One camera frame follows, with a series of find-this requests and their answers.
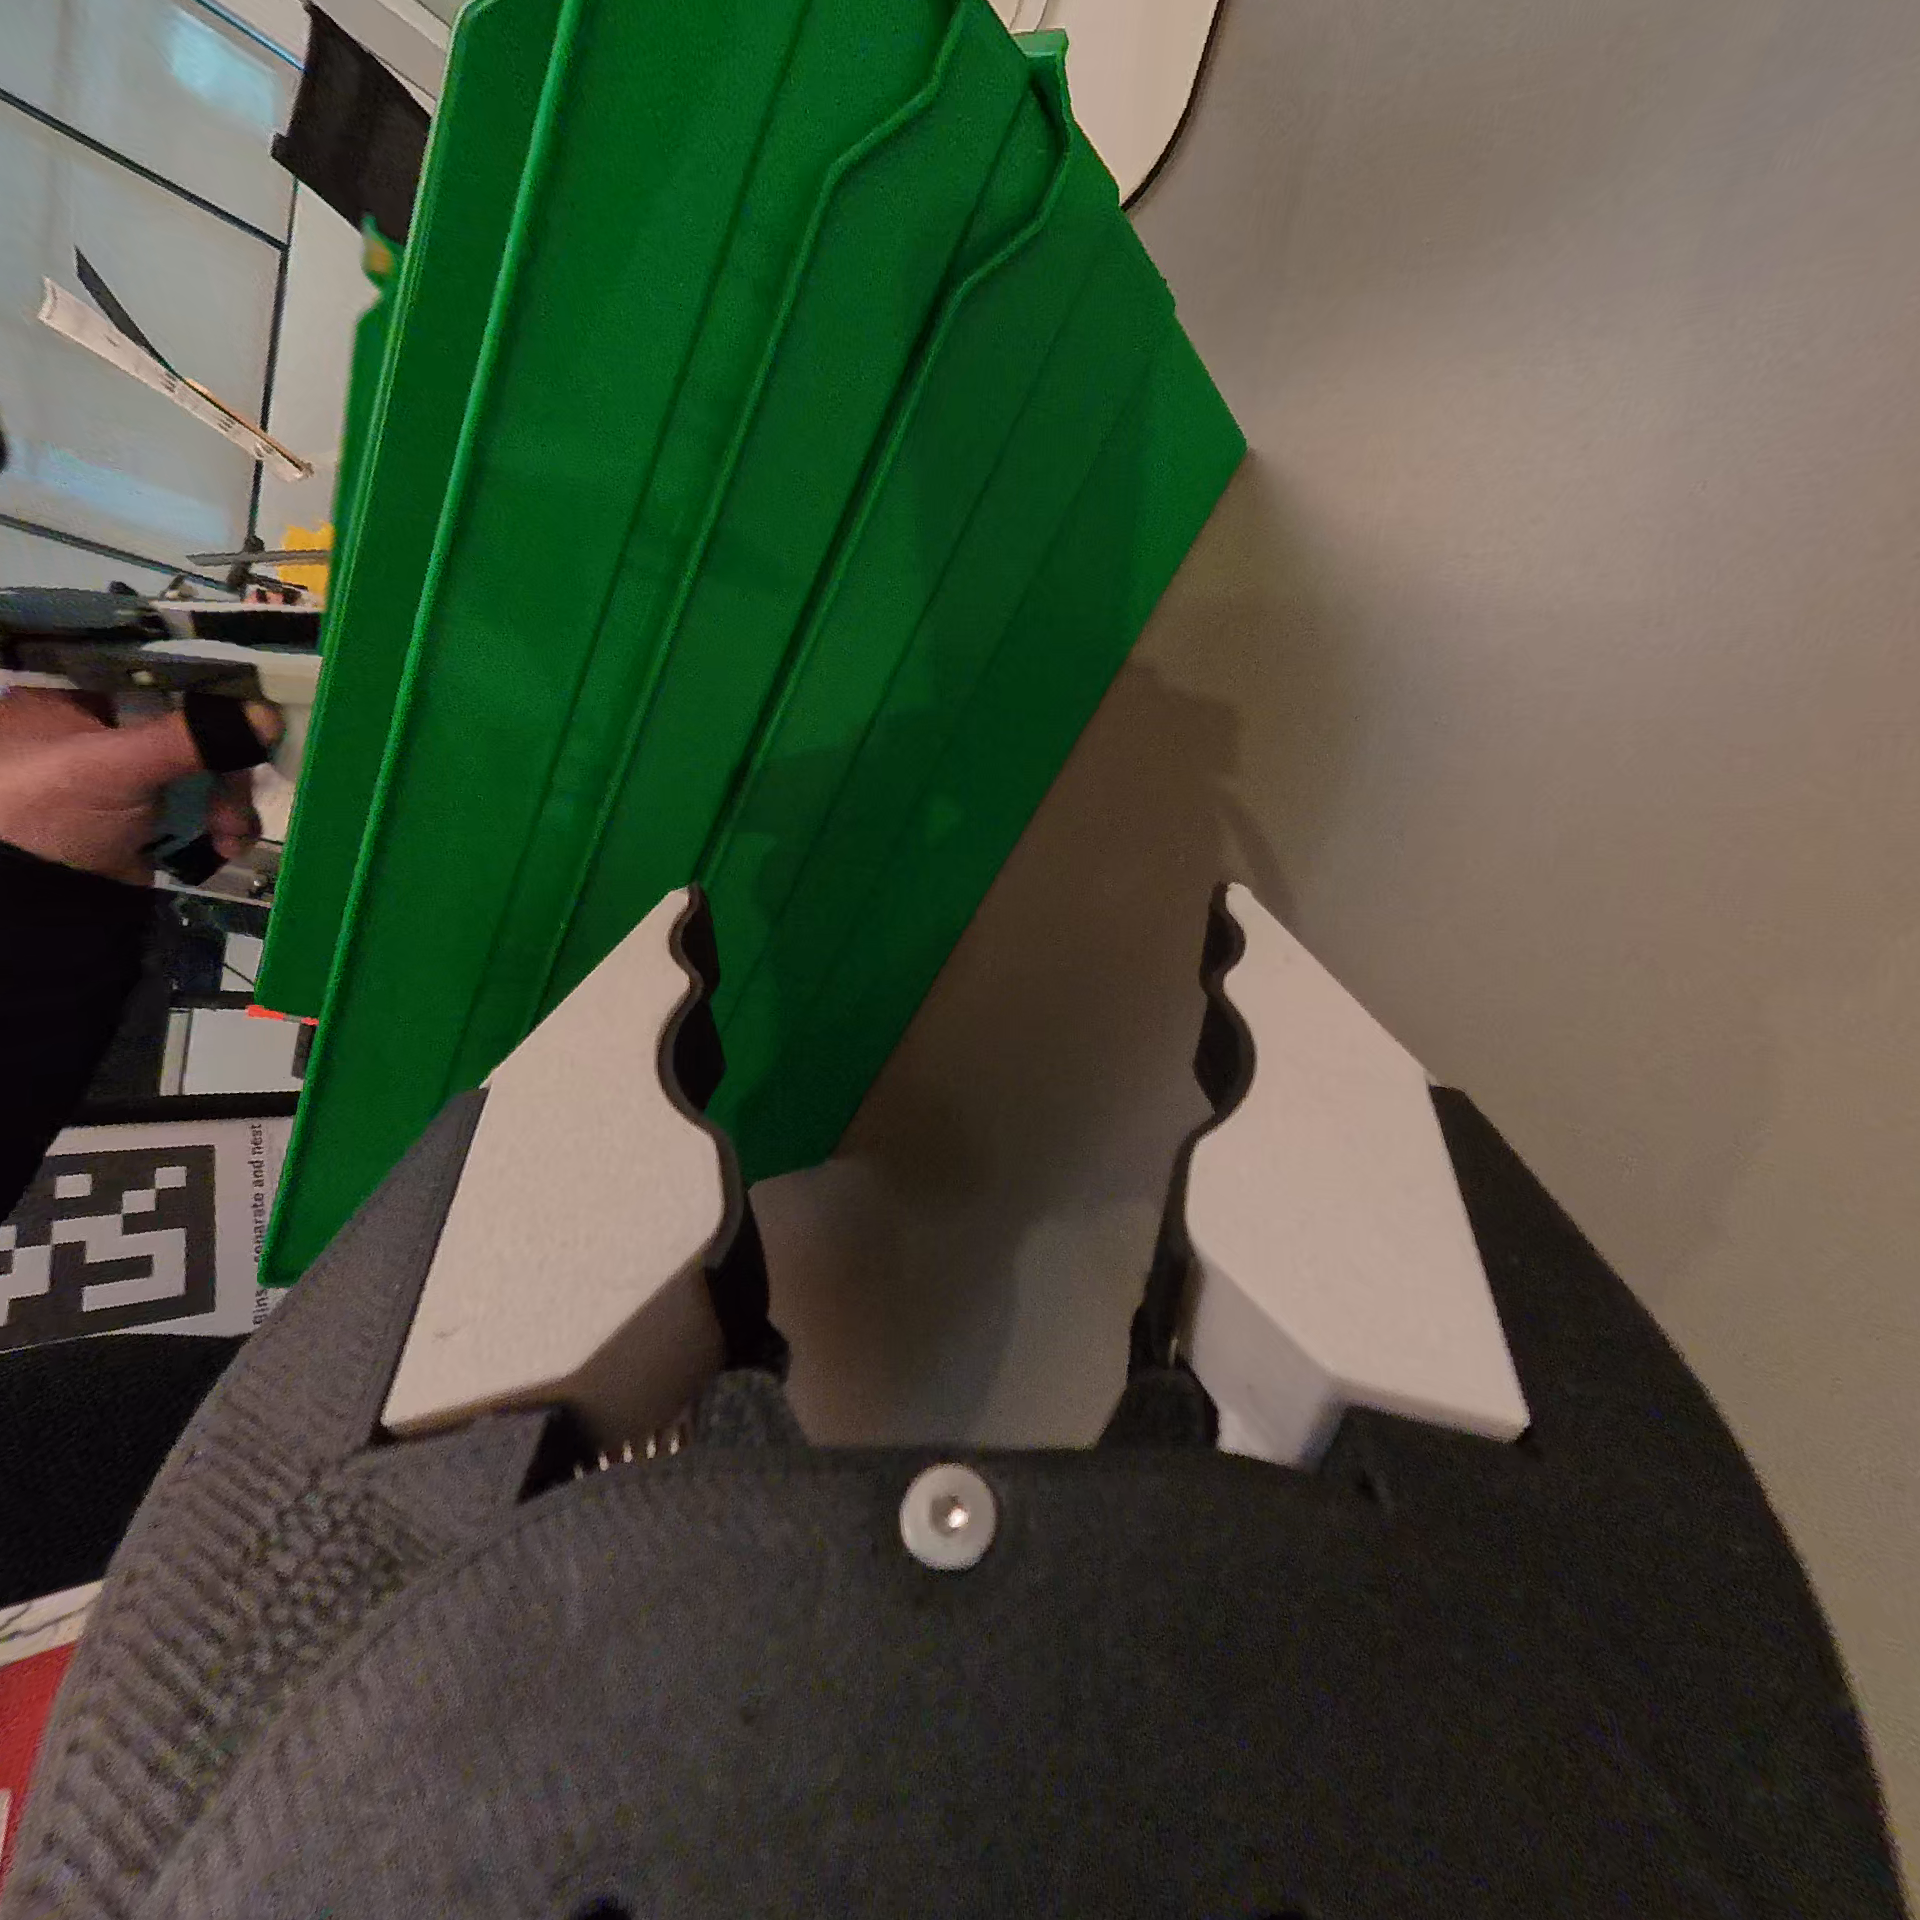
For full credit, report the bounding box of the red flat object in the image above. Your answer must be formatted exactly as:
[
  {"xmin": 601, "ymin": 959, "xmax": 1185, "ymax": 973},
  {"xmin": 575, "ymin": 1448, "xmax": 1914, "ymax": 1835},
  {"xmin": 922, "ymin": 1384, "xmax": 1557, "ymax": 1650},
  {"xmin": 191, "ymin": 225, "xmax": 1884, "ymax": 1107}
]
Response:
[{"xmin": 0, "ymin": 1644, "xmax": 82, "ymax": 1871}]

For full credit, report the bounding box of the black hanging cloth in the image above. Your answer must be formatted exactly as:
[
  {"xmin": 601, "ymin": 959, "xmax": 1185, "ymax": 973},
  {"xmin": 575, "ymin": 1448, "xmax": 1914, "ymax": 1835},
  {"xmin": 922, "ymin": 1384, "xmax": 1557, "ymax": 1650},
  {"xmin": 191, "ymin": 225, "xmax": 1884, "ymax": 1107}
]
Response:
[{"xmin": 268, "ymin": 0, "xmax": 450, "ymax": 251}]

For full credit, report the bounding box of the printed code sheet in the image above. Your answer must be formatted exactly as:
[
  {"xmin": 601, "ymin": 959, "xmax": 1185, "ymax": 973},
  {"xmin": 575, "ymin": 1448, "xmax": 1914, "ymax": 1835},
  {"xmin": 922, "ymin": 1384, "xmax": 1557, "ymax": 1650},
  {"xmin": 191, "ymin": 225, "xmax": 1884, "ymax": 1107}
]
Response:
[{"xmin": 0, "ymin": 1118, "xmax": 302, "ymax": 1355}]

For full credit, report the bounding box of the white paper strip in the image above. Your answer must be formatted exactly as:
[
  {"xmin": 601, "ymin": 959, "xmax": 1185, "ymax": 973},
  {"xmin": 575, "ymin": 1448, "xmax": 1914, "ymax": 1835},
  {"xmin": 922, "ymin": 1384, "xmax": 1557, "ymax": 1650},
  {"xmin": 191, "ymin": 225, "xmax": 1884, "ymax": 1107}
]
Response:
[{"xmin": 37, "ymin": 278, "xmax": 319, "ymax": 484}]

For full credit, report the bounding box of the person's left forearm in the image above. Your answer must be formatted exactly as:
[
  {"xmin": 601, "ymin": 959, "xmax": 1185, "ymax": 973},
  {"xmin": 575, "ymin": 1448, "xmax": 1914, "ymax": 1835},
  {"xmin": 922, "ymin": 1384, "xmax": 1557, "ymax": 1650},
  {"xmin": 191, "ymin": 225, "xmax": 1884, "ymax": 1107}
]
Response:
[{"xmin": 0, "ymin": 839, "xmax": 159, "ymax": 1221}]

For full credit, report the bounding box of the person's left hand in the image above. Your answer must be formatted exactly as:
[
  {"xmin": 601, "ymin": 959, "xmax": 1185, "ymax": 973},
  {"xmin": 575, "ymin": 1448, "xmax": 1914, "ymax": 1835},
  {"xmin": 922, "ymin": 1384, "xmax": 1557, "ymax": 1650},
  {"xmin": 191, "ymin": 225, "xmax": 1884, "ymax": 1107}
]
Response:
[{"xmin": 0, "ymin": 690, "xmax": 285, "ymax": 887}]

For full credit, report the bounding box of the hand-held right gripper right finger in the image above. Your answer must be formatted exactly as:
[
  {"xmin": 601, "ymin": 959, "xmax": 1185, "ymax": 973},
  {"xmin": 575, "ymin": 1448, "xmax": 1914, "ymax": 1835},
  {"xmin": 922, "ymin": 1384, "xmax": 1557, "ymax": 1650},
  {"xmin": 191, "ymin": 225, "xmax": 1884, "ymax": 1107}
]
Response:
[{"xmin": 1130, "ymin": 882, "xmax": 1533, "ymax": 1467}]

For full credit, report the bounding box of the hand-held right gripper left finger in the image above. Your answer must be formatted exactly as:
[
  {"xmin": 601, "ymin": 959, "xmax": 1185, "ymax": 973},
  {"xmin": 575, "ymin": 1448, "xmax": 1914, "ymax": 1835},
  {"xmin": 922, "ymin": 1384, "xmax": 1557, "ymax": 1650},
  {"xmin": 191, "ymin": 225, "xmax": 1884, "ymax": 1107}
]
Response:
[{"xmin": 379, "ymin": 882, "xmax": 792, "ymax": 1433}]

